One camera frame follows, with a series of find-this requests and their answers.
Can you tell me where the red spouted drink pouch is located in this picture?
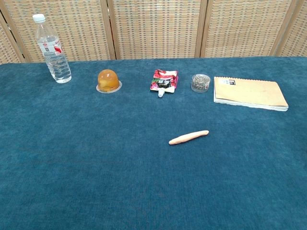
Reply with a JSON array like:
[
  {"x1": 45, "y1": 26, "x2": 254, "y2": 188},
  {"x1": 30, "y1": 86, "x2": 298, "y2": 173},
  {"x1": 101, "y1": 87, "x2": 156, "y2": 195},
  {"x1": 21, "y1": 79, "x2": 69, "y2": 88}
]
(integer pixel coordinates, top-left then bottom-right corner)
[{"x1": 150, "y1": 69, "x2": 179, "y2": 98}]

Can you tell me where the clear box of paper clips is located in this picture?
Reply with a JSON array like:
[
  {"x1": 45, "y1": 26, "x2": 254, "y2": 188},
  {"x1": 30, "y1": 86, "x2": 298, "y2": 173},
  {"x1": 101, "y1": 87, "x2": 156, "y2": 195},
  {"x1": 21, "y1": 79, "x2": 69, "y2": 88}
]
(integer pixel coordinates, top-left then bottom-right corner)
[{"x1": 190, "y1": 74, "x2": 212, "y2": 93}]

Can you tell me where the brown bun in cup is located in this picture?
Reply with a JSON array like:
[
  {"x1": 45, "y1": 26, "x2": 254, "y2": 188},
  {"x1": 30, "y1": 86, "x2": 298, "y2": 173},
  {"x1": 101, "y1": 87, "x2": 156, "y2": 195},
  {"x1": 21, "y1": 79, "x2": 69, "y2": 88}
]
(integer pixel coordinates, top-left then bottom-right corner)
[{"x1": 96, "y1": 69, "x2": 123, "y2": 93}]

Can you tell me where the blue table cloth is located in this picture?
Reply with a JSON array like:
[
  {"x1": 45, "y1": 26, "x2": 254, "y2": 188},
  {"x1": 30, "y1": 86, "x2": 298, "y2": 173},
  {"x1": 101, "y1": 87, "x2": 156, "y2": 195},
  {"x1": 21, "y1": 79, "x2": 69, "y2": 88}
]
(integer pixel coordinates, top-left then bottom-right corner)
[{"x1": 0, "y1": 56, "x2": 307, "y2": 230}]

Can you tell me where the woven wooden folding screen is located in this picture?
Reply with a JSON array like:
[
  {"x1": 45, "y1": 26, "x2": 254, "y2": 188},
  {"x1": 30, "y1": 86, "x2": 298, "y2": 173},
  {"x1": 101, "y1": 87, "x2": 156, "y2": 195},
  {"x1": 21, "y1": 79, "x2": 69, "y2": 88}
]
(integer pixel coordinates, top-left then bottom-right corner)
[{"x1": 0, "y1": 0, "x2": 307, "y2": 65}]

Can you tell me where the kraft cover spiral notebook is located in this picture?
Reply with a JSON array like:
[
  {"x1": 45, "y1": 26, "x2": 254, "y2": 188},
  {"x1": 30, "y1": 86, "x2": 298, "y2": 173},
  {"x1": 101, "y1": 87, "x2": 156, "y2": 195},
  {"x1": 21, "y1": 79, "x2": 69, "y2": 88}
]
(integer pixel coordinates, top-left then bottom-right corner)
[{"x1": 213, "y1": 76, "x2": 289, "y2": 112}]

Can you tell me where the clear plastic water bottle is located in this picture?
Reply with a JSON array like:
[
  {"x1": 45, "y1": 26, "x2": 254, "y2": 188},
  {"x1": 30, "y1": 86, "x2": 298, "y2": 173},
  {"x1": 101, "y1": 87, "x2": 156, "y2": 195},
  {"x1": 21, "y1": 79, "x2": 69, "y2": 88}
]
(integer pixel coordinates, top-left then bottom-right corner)
[{"x1": 32, "y1": 13, "x2": 72, "y2": 84}]

